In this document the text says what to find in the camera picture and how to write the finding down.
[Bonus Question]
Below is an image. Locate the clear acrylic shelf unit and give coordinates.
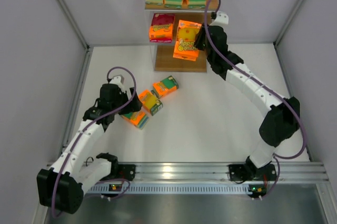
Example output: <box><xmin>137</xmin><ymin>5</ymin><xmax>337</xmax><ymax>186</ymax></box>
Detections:
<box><xmin>143</xmin><ymin>0</ymin><xmax>216</xmax><ymax>73</ymax></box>

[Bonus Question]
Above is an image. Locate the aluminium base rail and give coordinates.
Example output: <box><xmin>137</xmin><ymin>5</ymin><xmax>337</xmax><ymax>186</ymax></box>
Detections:
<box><xmin>42</xmin><ymin>161</ymin><xmax>330</xmax><ymax>195</ymax></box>

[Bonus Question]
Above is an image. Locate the orange Scrub Daddy box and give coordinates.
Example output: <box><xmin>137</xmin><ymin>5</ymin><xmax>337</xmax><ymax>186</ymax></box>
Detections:
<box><xmin>173</xmin><ymin>20</ymin><xmax>201</xmax><ymax>62</ymax></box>

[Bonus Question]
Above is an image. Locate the small green orange sponge pack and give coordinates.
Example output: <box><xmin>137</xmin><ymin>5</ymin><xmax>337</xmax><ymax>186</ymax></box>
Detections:
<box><xmin>152</xmin><ymin>75</ymin><xmax>179</xmax><ymax>99</ymax></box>

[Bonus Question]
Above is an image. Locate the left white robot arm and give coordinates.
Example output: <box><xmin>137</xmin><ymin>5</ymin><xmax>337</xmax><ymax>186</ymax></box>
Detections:
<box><xmin>36</xmin><ymin>83</ymin><xmax>142</xmax><ymax>218</ymax></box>

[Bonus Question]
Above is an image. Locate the pink Scrub Mommy box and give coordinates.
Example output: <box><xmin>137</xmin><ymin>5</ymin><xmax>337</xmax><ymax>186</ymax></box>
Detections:
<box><xmin>148</xmin><ymin>13</ymin><xmax>175</xmax><ymax>43</ymax></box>

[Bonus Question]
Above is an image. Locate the orange yellow sponge pack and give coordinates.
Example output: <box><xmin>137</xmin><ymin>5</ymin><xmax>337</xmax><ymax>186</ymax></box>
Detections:
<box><xmin>138</xmin><ymin>90</ymin><xmax>163</xmax><ymax>116</ymax></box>

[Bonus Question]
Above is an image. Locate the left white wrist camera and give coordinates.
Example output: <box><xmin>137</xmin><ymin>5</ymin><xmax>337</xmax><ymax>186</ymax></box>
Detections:
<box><xmin>108</xmin><ymin>75</ymin><xmax>124</xmax><ymax>89</ymax></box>

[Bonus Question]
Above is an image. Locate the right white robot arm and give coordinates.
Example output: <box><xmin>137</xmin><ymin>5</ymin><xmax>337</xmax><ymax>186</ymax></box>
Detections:
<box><xmin>194</xmin><ymin>24</ymin><xmax>300</xmax><ymax>183</ymax></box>

